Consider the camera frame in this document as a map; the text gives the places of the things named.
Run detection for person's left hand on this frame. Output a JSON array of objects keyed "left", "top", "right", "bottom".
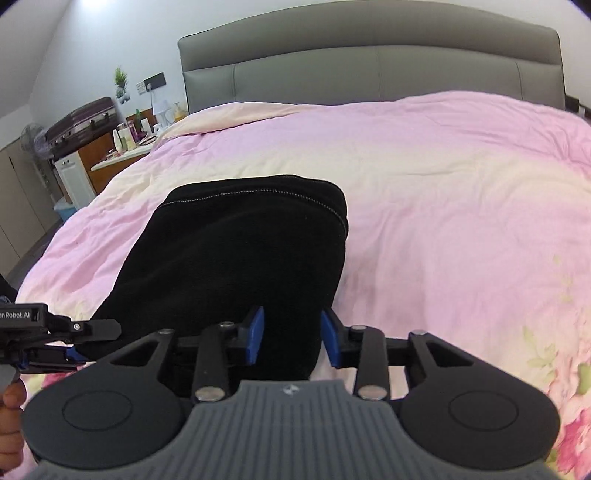
[{"left": 0, "top": 382, "right": 27, "bottom": 469}]

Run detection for white table lamp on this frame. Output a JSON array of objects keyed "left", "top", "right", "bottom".
[{"left": 154, "top": 98, "right": 175, "bottom": 126}]

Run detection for beige low cabinets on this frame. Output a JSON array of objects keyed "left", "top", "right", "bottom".
[{"left": 0, "top": 142, "right": 60, "bottom": 274}]

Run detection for grey standing fan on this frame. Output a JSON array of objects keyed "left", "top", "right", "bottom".
[{"left": 19, "top": 122, "right": 51, "bottom": 161}]

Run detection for small green wall plant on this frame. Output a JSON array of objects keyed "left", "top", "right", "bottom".
[{"left": 114, "top": 67, "right": 131, "bottom": 101}]

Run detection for pink floral blanket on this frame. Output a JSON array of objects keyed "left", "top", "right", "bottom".
[{"left": 16, "top": 90, "right": 591, "bottom": 476}]

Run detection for wooden nightstand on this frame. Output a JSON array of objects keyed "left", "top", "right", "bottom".
[{"left": 76, "top": 130, "right": 154, "bottom": 195}]

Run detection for white small cabinet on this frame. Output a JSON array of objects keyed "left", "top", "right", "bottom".
[{"left": 52, "top": 151, "right": 98, "bottom": 209}]

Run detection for black pants with white drawstring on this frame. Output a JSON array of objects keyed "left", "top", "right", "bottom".
[{"left": 74, "top": 174, "right": 350, "bottom": 385}]

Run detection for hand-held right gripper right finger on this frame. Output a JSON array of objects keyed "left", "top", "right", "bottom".
[{"left": 320, "top": 308, "right": 467, "bottom": 401}]

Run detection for dark striped suitcase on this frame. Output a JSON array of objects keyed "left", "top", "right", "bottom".
[{"left": 45, "top": 97, "right": 117, "bottom": 149}]

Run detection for group of toiletry bottles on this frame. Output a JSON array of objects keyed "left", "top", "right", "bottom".
[{"left": 112, "top": 108, "right": 155, "bottom": 152}]

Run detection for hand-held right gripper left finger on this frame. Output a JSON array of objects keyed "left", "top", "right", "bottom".
[{"left": 111, "top": 305, "right": 265, "bottom": 402}]

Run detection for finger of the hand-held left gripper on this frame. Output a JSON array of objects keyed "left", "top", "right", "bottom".
[
  {"left": 46, "top": 315, "right": 123, "bottom": 346},
  {"left": 18, "top": 345, "right": 89, "bottom": 374}
]

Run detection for grey padded headboard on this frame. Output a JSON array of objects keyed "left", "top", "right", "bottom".
[{"left": 177, "top": 1, "right": 567, "bottom": 116}]

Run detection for blue plastic bin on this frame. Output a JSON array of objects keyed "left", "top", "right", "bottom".
[{"left": 52, "top": 196, "right": 78, "bottom": 221}]

